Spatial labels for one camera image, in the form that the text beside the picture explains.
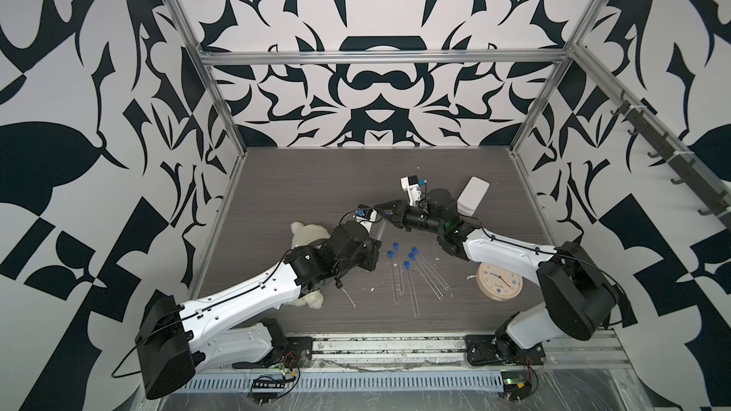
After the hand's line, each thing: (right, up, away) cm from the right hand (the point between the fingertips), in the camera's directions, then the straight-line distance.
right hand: (376, 205), depth 79 cm
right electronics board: (+34, -44, -8) cm, 56 cm away
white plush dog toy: (-22, -10, +7) cm, 25 cm away
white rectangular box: (+35, +1, +25) cm, 43 cm away
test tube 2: (+11, -26, +6) cm, 28 cm away
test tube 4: (+17, -20, +10) cm, 28 cm away
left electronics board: (-27, -46, -6) cm, 54 cm away
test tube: (+5, -17, +13) cm, 22 cm away
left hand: (0, -8, -3) cm, 9 cm away
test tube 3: (+18, -26, +4) cm, 32 cm away
